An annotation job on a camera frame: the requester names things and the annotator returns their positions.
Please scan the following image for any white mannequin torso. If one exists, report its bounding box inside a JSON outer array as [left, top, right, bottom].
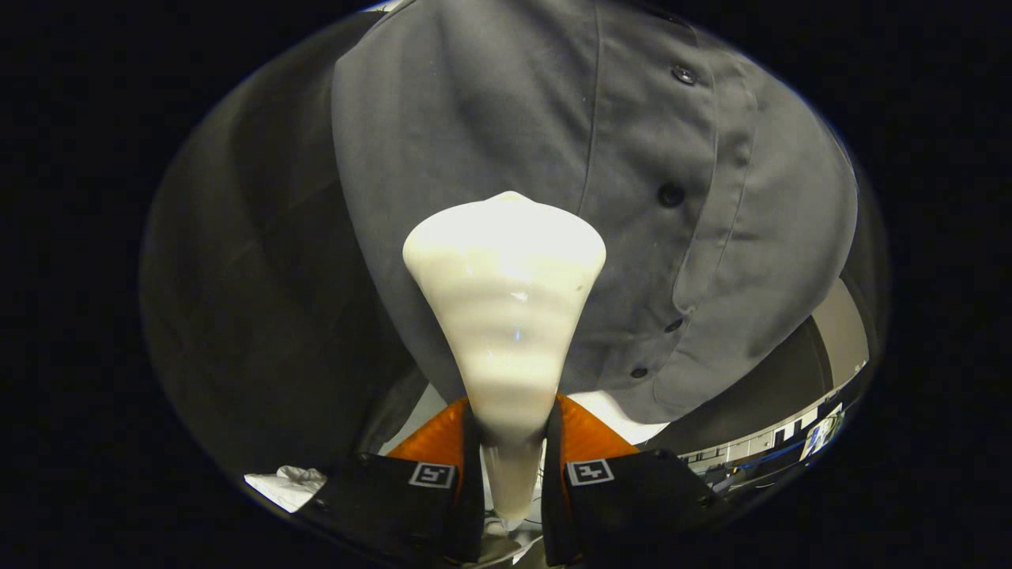
[[379, 383, 671, 458]]

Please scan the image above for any grey cabinet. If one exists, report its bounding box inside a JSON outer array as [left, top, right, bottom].
[[680, 277, 870, 475]]

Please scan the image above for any cluttered white desk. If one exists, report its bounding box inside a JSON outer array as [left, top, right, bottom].
[[799, 403, 847, 461]]

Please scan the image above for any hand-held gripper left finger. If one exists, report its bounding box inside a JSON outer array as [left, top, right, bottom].
[[296, 395, 485, 568]]

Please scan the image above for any white garment steamer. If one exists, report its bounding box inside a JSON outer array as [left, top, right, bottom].
[[402, 191, 608, 522]]

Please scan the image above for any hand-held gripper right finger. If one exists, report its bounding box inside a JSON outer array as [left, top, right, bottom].
[[542, 393, 724, 568]]

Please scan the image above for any crumpled white cloth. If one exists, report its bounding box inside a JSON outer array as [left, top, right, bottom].
[[244, 465, 329, 514]]

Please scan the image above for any grey button shirt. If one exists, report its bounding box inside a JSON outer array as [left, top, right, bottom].
[[330, 0, 860, 425]]

